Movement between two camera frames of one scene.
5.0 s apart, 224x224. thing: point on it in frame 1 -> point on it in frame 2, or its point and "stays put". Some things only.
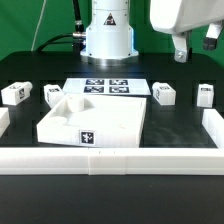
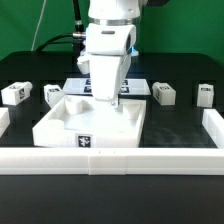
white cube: [205, 95] stays put
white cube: [53, 94] stays put
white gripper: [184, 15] -> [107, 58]
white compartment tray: [90, 120] stays put
